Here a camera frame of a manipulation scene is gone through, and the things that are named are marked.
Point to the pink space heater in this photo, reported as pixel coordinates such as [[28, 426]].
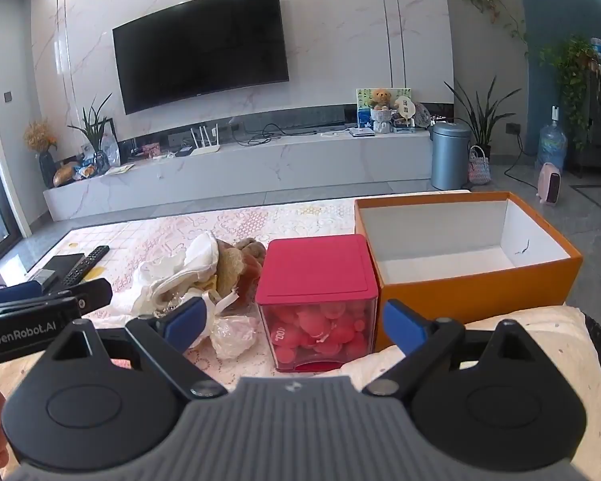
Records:
[[550, 185]]

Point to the orange sponge block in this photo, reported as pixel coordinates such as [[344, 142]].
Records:
[[248, 278]]

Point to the black flat box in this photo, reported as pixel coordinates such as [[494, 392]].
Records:
[[62, 262]]

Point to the black flat television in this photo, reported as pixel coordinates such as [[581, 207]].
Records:
[[200, 45]]

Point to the cream lace cloth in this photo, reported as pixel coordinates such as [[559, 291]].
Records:
[[556, 320]]

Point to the blue water bottle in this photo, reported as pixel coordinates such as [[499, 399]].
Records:
[[552, 145]]

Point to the pink lace tablecloth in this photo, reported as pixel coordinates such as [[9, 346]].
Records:
[[290, 215]]

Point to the white marble television console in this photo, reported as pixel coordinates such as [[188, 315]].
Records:
[[280, 165]]

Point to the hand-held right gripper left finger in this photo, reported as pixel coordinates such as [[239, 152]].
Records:
[[188, 321]]

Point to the white router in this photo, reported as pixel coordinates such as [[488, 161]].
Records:
[[205, 146]]

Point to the dried flowers in vase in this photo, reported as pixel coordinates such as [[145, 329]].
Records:
[[42, 150]]

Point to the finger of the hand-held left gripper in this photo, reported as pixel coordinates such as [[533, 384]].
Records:
[[15, 291], [87, 293]]

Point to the round paper fan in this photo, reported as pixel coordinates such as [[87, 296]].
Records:
[[404, 107]]

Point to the green plant in blue vase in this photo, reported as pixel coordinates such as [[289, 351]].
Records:
[[97, 133]]

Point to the woven basket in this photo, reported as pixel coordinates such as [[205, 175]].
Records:
[[479, 170]]

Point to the blue-grey trash can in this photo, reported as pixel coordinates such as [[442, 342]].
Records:
[[450, 155]]

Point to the small grey box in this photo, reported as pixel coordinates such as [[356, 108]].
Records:
[[44, 276]]

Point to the snack bag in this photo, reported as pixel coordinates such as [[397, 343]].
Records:
[[86, 170]]

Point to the red lidded clear box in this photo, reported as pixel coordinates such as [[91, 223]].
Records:
[[315, 265]]

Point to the flat white device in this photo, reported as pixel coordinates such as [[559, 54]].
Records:
[[361, 132]]

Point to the teddy bear bouquet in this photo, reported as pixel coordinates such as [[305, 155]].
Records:
[[380, 107]]

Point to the pink photo card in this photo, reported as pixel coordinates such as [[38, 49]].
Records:
[[151, 150]]

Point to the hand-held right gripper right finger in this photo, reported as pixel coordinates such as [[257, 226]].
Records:
[[403, 328]]

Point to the black remote control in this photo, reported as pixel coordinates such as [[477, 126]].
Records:
[[85, 263]]

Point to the wall socket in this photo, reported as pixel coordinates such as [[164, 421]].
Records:
[[513, 129]]

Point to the bushy green pothos plant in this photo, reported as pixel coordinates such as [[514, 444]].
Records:
[[571, 75]]

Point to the long-leaved potted plant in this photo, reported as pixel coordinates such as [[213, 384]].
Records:
[[478, 120]]

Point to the clear plastic wrapper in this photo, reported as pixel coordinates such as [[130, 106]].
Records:
[[233, 335]]

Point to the hanging vine plant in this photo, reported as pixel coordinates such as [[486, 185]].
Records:
[[488, 2]]

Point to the golden ornament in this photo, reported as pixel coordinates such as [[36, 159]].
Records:
[[66, 174]]

